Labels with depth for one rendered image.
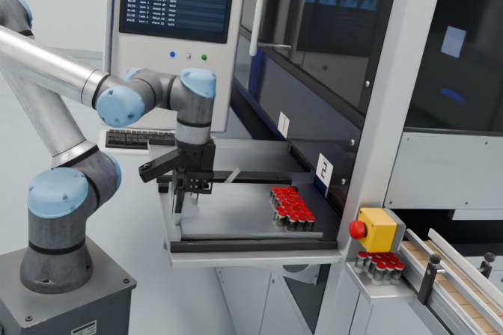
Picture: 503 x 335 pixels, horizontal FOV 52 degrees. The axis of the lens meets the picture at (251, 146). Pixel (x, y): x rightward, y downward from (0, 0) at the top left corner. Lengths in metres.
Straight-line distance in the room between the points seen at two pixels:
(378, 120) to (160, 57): 1.08
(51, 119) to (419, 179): 0.83
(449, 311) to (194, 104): 0.65
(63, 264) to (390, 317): 0.81
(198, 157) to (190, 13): 0.92
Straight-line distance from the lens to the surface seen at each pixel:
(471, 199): 1.34
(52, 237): 1.14
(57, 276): 1.17
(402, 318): 1.45
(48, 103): 1.22
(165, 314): 2.37
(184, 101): 1.07
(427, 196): 1.26
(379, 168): 1.16
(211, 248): 1.17
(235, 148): 1.75
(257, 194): 1.45
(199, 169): 1.14
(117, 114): 0.96
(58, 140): 1.22
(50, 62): 1.04
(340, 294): 1.30
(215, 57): 2.01
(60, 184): 1.13
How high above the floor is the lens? 1.52
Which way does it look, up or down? 21 degrees down
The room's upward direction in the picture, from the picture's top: 9 degrees clockwise
